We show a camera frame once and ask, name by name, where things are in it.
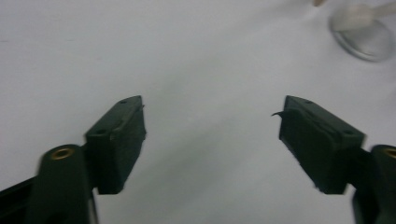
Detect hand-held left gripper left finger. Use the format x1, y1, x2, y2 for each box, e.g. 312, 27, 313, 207
84, 94, 148, 196

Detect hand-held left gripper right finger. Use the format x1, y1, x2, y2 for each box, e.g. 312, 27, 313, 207
271, 94, 366, 196

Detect clear glass container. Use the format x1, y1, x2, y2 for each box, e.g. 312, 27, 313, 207
328, 7, 396, 63

